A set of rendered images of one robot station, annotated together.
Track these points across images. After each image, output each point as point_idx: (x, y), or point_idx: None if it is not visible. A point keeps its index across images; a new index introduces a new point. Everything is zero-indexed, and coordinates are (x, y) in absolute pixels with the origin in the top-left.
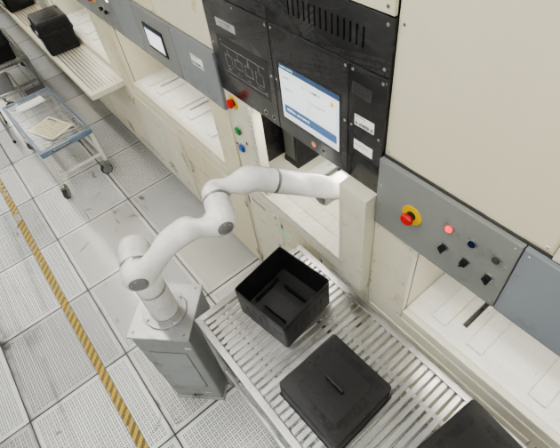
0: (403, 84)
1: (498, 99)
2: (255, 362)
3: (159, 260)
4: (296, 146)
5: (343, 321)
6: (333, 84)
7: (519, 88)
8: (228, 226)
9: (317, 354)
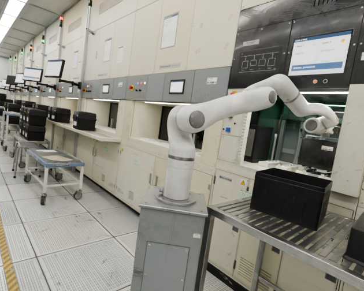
0: None
1: None
2: (291, 234)
3: (215, 110)
4: (255, 144)
5: (349, 225)
6: (348, 25)
7: None
8: (275, 94)
9: None
